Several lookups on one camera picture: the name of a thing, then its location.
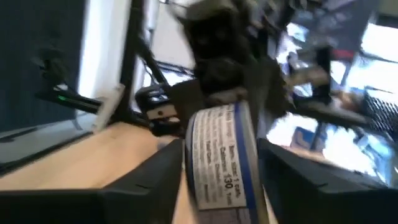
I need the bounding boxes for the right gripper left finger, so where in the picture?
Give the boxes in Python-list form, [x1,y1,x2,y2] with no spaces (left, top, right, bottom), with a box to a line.
[0,139,184,224]

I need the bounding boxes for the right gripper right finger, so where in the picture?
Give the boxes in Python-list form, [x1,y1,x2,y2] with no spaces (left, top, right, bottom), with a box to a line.
[257,138,398,224]

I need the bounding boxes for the blue tuna can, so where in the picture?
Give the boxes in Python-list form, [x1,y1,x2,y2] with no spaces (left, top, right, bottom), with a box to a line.
[185,100,270,224]

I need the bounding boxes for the black office chair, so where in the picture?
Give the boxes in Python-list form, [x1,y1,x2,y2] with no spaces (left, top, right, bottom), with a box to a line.
[363,90,398,138]

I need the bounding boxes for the black bar green light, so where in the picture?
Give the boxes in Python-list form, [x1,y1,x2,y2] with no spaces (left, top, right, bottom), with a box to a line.
[35,83,105,114]

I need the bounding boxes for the black box white label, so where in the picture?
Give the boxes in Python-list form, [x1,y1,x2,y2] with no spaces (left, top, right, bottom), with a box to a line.
[135,84,180,128]

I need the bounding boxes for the dark blue panel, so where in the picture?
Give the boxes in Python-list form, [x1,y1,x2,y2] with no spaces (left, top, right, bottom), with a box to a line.
[0,0,86,133]

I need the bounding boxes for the silver aluminium extrusion bracket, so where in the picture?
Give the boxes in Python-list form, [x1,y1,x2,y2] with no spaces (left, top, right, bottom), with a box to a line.
[91,83,126,132]

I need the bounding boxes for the black frame post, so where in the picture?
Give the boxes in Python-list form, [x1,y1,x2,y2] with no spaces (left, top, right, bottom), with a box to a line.
[119,0,149,124]

